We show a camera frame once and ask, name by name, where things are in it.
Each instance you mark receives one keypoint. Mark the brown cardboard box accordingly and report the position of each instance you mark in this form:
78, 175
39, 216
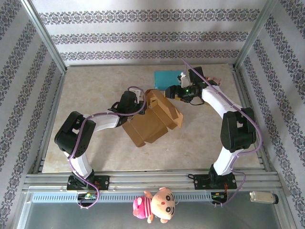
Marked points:
152, 124

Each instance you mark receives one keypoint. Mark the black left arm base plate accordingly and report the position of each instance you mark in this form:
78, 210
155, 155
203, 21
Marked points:
103, 182

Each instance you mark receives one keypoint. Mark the pink pencil sharpener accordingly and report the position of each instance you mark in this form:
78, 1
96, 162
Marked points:
215, 80

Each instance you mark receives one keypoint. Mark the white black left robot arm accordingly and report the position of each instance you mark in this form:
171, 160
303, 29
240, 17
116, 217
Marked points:
104, 122

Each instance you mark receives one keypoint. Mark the aluminium frame post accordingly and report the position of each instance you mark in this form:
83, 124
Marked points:
45, 38
255, 33

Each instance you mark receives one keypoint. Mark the blue and white paper box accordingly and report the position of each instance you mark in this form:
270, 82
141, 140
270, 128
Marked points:
166, 80

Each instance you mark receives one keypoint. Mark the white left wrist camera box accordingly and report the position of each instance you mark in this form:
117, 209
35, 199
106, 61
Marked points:
139, 94

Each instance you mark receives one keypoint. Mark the clear bottle with black cap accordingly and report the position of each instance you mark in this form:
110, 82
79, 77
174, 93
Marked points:
262, 197

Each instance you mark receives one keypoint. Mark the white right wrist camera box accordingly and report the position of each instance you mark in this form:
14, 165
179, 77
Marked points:
184, 81

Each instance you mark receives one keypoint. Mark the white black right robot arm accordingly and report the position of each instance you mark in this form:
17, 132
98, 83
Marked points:
214, 100

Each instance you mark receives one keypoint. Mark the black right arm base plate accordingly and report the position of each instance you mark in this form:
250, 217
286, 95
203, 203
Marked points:
200, 182

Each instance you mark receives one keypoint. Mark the pink plush doll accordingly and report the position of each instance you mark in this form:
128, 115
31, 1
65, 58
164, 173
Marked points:
157, 205

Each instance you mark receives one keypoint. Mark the aluminium frame cross rail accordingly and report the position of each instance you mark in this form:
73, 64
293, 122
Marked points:
152, 179

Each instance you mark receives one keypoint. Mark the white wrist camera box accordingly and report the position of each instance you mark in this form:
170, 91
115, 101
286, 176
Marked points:
184, 81
139, 94

